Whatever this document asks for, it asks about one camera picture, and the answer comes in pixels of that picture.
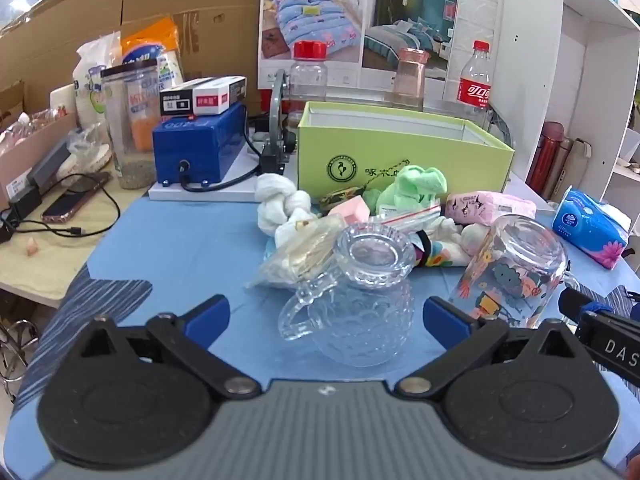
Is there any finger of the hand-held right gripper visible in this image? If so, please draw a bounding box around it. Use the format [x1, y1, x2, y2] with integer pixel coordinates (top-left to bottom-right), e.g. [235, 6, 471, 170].
[558, 286, 615, 328]

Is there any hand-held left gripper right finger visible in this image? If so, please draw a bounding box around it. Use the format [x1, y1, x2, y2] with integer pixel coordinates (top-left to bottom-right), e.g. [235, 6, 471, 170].
[392, 296, 593, 401]

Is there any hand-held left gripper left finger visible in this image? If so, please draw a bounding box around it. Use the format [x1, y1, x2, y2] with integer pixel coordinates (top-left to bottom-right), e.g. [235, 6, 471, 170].
[75, 294, 263, 401]

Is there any pink printed tissue pack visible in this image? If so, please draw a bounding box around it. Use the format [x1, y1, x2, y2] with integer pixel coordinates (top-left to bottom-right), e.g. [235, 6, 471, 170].
[445, 191, 537, 223]

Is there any white knotted towel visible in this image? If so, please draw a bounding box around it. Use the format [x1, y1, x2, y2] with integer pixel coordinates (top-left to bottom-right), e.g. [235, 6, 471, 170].
[255, 174, 312, 235]

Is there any green towel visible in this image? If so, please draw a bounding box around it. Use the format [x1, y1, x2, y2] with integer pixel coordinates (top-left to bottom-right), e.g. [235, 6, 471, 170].
[376, 165, 446, 216]

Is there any pink sponge block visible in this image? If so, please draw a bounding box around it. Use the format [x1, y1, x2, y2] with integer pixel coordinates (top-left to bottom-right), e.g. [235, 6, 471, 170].
[327, 195, 371, 224]

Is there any light green cardboard box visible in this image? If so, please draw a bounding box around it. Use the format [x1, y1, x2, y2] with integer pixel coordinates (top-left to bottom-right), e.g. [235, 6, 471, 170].
[297, 101, 516, 206]

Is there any colourful printed sock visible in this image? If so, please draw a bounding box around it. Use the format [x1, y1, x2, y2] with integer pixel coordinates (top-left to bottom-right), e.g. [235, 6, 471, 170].
[414, 229, 473, 269]

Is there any cartoon printed glass cup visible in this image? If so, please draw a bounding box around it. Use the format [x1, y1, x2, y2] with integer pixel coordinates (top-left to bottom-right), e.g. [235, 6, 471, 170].
[450, 214, 581, 329]

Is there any blue table mat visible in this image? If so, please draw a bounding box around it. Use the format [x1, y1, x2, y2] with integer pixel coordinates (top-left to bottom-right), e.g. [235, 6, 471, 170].
[5, 194, 640, 480]

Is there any blue tissue pack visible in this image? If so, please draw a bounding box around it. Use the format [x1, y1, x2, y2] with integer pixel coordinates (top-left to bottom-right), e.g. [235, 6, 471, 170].
[552, 186, 632, 270]

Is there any textured clear glass mug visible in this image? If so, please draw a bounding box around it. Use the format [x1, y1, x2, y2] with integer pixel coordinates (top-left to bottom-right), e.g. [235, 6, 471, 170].
[278, 270, 416, 367]

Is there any white plush ball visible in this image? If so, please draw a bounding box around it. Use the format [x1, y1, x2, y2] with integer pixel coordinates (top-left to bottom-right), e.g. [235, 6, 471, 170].
[460, 222, 492, 257]

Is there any clear glass ashtray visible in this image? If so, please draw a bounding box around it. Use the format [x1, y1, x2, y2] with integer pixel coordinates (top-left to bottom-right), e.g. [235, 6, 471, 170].
[334, 224, 416, 289]

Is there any red striped zip bag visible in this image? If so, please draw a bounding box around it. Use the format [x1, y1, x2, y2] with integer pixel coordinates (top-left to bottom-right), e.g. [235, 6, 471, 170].
[372, 206, 443, 234]

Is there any clear plastic bag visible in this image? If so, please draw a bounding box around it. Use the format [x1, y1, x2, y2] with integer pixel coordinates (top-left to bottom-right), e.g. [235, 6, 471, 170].
[245, 214, 347, 291]

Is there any dark blue striped cloth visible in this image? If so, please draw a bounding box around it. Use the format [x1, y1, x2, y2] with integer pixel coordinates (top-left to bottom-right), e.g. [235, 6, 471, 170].
[10, 277, 153, 413]

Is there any red thermos bottle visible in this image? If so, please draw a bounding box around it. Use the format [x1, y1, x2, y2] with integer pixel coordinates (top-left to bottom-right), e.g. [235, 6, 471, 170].
[526, 121, 566, 197]

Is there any blue machine box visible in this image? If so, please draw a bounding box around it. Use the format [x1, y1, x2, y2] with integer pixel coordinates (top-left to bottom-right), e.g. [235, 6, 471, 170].
[152, 104, 248, 186]

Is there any pink case smartphone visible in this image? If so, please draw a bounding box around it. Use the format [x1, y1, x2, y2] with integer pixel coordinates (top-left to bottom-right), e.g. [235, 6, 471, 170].
[41, 171, 112, 225]

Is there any grey metal stand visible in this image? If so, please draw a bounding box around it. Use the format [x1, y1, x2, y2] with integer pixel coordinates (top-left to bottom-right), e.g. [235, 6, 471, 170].
[259, 67, 297, 177]

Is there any black lid plastic jar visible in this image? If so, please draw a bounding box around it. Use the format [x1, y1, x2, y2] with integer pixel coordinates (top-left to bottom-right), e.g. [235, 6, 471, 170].
[101, 59, 161, 191]

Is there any black power adapter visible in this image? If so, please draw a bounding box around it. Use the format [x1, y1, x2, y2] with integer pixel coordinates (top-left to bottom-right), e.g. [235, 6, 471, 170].
[0, 184, 45, 243]

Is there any red label cola bottle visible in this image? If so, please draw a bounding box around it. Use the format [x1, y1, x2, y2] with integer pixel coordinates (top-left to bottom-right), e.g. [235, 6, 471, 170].
[457, 40, 493, 128]

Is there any pink glass jar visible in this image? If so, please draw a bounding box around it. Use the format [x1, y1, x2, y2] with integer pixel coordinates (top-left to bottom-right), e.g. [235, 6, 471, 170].
[392, 48, 431, 111]

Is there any brown cardboard box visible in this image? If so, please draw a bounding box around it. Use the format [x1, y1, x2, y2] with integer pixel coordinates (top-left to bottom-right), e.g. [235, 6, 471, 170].
[0, 80, 81, 211]

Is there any white shelf unit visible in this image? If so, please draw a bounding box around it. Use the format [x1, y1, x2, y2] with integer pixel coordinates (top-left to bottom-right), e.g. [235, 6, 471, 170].
[492, 0, 640, 241]

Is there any white paper cup pack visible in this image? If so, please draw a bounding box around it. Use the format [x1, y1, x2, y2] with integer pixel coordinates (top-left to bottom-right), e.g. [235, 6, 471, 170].
[72, 32, 124, 128]

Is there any red cap clear jar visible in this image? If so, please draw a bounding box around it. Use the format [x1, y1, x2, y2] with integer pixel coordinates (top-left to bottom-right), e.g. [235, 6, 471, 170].
[289, 41, 329, 113]

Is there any large cardboard sheet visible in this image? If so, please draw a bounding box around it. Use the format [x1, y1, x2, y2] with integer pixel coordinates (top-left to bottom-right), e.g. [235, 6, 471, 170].
[0, 0, 267, 113]

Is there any black cable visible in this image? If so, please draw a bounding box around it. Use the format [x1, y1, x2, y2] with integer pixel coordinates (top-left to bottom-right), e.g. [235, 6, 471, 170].
[0, 174, 123, 241]

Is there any metal chair frame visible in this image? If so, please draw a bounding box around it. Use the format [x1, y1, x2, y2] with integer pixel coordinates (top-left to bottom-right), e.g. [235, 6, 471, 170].
[0, 317, 43, 401]

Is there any bedding wall poster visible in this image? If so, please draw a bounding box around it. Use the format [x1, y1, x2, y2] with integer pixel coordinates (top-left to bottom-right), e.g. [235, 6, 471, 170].
[257, 0, 461, 106]

